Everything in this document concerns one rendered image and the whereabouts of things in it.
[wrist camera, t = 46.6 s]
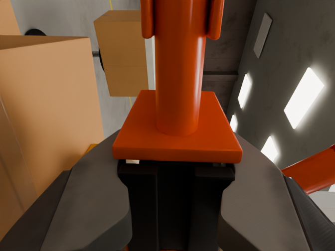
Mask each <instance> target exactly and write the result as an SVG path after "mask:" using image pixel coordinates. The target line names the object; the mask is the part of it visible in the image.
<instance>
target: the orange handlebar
mask: <svg viewBox="0 0 335 251"><path fill-rule="evenodd" d="M223 8H224V0H140V9H141V30H142V37H143V38H144V39H149V38H151V37H153V36H155V79H156V128H157V129H158V130H159V132H161V133H163V134H165V135H170V136H176V137H178V136H187V135H190V134H193V133H195V131H196V130H197V129H198V118H199V108H200V97H201V86H202V75H203V65H204V54H205V43H206V37H208V38H210V39H212V40H217V39H219V37H220V32H221V24H222V16H223Z"/></svg>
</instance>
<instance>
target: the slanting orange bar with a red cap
mask: <svg viewBox="0 0 335 251"><path fill-rule="evenodd" d="M281 171H282V173H283V174H284V175H285V176H287V177H293V178H294V179H295V181H296V182H297V183H298V184H299V185H300V186H301V187H302V189H303V190H304V191H305V192H306V193H307V194H308V195H309V194H311V193H314V192H316V191H319V190H321V189H324V188H326V187H329V186H331V185H334V184H335V144H333V145H332V146H330V147H329V148H327V149H325V150H323V151H321V152H319V153H317V154H314V155H312V156H310V157H308V158H306V159H304V160H301V161H299V162H297V163H295V164H293V165H291V166H288V167H286V168H284V169H282V170H281Z"/></svg>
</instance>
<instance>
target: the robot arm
mask: <svg viewBox="0 0 335 251"><path fill-rule="evenodd" d="M120 130H121V129H119V130H117V131H116V132H115V133H113V134H112V135H110V136H109V137H107V138H106V139H105V140H103V141H102V142H100V143H99V144H97V145H96V146H95V147H93V148H92V149H91V150H89V151H88V152H87V153H86V154H85V155H84V156H82V157H81V158H80V159H79V160H78V161H77V162H76V163H75V165H74V166H73V167H72V168H71V169H70V170H64V171H62V172H61V173H60V175H59V176H58V177H57V178H56V179H55V180H54V181H53V182H52V183H51V184H50V185H49V187H48V188H47V189H46V190H45V191H44V192H43V193H42V194H41V195H40V196H39V198H38V199H37V200H36V201H35V202H34V203H33V204H32V205H31V206H30V207H29V208H28V210H27V211H26V212H25V213H24V214H23V215H22V216H21V217H20V218H19V219H18V221H17V222H16V223H15V224H14V225H13V226H12V227H11V229H10V230H9V231H8V232H7V234H6V235H5V236H4V237H3V239H2V240H1V241H0V251H121V249H122V248H123V247H125V246H126V245H127V244H128V243H129V242H130V240H131V238H132V234H133V233H132V215H131V208H130V200H129V193H128V188H127V187H126V185H124V184H123V183H122V181H121V180H120V179H119V177H118V171H119V169H120V166H121V165H122V164H123V163H126V160H125V159H115V158H114V157H113V153H112V145H113V143H114V141H115V139H116V137H117V135H118V133H119V132H120ZM234 134H235V136H236V138H237V140H238V142H239V144H240V146H241V148H242V150H243V154H242V158H241V162H240V163H226V165H225V167H230V168H232V170H233V173H234V175H235V181H232V182H231V184H230V185H229V186H228V187H227V188H226V189H224V190H223V192H222V198H221V203H220V209H219V215H218V222H217V232H216V241H217V244H218V245H219V247H220V248H221V249H222V250H223V251H335V225H334V224H333V223H332V222H331V221H330V220H329V218H328V217H327V216H326V215H325V214H324V213H323V212H322V210H321V209H320V208H319V207H318V206H317V205H316V203H315V202H314V201H313V200H312V199H311V198H310V197H309V195H308V194H307V193H306V192H305V191H304V190H303V189H302V187H301V186H300V185H299V184H298V183H297V182H296V181H295V179H294V178H293V177H287V176H285V175H284V174H283V173H282V171H281V170H280V169H279V168H278V167H277V166H276V165H275V164H274V163H273V162H272V161H271V160H270V159H269V158H268V157H267V156H266V155H265V154H263V153H262V152H261V151H260V150H258V149H257V148H256V147H254V146H253V145H252V144H250V143H249V142H248V141H246V140H245V139H244V138H242V137H241V136H240V135H238V134H237V133H235V132H234Z"/></svg>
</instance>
